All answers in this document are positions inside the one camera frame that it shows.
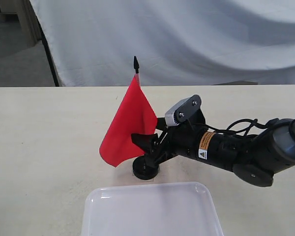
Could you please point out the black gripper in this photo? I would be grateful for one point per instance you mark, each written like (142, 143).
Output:
(180, 140)

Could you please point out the red flag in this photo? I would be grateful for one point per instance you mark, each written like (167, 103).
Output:
(134, 116)

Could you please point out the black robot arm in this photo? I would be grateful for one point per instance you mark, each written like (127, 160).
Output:
(254, 154)

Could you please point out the black round flag base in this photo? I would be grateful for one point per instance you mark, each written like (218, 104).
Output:
(142, 171)

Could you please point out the white plastic tray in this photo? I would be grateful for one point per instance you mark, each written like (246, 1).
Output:
(167, 209)

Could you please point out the white backdrop cloth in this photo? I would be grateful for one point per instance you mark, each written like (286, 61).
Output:
(177, 42)

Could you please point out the wooden furniture in background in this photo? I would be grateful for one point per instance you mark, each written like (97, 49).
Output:
(27, 18)

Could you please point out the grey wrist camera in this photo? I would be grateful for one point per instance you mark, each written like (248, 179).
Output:
(182, 111)

